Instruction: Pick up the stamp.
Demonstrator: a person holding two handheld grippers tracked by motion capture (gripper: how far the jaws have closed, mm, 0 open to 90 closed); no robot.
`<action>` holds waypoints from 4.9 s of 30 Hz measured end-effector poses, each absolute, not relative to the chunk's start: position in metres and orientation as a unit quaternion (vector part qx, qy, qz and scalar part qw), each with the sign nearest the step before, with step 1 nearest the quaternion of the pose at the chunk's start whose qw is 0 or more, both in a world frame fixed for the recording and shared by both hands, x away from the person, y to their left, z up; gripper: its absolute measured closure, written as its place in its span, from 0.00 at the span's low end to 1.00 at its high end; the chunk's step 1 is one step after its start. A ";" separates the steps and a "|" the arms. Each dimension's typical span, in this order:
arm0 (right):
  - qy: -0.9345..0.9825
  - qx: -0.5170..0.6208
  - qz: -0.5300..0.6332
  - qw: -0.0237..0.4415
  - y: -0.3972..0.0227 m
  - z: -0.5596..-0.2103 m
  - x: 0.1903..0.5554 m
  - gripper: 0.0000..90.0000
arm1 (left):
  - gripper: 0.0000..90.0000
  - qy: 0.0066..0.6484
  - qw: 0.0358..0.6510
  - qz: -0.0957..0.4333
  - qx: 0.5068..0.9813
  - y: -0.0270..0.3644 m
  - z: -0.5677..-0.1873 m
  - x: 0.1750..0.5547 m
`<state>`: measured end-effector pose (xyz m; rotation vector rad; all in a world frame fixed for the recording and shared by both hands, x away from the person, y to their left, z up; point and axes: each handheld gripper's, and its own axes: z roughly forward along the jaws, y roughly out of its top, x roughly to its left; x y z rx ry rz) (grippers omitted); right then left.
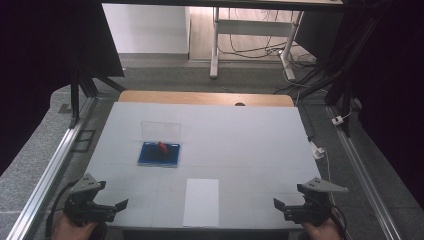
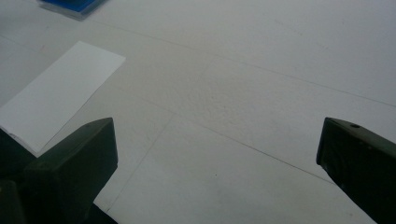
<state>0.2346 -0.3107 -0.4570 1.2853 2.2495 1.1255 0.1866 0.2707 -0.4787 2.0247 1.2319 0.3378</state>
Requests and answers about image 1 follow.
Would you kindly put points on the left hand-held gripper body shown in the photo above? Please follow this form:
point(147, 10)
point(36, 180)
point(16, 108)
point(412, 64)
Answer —
point(85, 203)

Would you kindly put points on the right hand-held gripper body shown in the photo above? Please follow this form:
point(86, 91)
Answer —
point(311, 210)

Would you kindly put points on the blue case with clear lid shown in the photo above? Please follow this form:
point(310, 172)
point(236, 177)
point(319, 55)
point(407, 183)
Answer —
point(148, 160)

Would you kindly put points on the red stamp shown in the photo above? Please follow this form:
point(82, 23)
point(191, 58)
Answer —
point(162, 147)

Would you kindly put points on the white paper sheet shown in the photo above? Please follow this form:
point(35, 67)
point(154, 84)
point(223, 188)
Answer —
point(201, 203)

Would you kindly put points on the person's right hand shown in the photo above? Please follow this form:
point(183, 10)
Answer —
point(321, 232)

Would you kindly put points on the person's left hand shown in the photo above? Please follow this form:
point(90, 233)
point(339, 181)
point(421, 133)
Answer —
point(71, 231)

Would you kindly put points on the white power adapter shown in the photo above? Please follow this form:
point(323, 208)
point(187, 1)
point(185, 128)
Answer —
point(317, 152)

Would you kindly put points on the white table mat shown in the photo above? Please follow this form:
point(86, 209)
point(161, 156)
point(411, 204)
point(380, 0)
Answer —
point(250, 150)

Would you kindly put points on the small white connector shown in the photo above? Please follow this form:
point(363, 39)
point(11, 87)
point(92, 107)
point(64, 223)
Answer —
point(337, 120)

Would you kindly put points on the black metal stand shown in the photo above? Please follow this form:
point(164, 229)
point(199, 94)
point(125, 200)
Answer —
point(343, 73)
point(75, 100)

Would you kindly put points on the wooden table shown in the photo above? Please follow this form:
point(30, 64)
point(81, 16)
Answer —
point(200, 97)

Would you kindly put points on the black curtain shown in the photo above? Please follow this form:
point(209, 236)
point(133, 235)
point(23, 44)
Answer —
point(33, 66)
point(400, 100)

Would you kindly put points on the white cabinet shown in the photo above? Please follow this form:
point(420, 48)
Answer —
point(146, 30)

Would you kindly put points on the white-legged desk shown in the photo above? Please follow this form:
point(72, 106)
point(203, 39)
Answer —
point(253, 27)

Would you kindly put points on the aluminium rail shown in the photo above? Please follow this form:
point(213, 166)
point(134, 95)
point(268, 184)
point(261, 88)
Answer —
point(360, 173)
point(50, 170)

